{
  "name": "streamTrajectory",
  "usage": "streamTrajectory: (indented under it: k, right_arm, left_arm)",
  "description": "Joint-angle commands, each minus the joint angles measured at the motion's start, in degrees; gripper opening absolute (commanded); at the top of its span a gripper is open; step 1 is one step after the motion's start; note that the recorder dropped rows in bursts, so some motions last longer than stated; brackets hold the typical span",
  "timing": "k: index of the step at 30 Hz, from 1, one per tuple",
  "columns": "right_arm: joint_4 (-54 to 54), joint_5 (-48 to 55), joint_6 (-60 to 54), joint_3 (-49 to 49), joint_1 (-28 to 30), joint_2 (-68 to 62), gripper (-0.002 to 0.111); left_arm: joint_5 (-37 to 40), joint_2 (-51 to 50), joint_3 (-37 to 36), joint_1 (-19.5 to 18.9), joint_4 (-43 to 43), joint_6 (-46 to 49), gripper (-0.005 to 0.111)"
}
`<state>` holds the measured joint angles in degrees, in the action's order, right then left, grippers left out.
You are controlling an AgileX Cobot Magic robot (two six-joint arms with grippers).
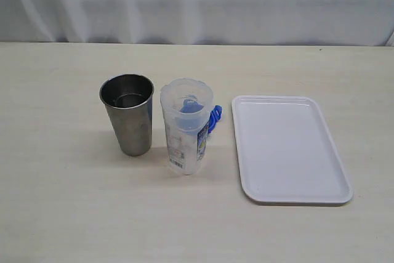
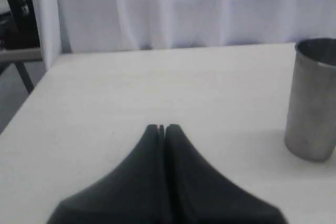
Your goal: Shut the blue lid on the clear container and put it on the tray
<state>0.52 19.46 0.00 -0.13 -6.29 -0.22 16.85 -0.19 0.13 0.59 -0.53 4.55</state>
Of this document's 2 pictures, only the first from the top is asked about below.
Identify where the blue plastic lid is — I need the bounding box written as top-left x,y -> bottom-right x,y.
175,95 -> 222,134

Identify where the clear plastic container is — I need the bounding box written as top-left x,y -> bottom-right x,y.
160,78 -> 213,175

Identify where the stainless steel cup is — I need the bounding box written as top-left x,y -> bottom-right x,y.
99,74 -> 155,156

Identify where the white rectangular tray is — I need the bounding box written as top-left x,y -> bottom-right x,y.
231,95 -> 353,206

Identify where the white backdrop curtain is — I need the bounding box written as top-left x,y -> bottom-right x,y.
1,0 -> 393,46

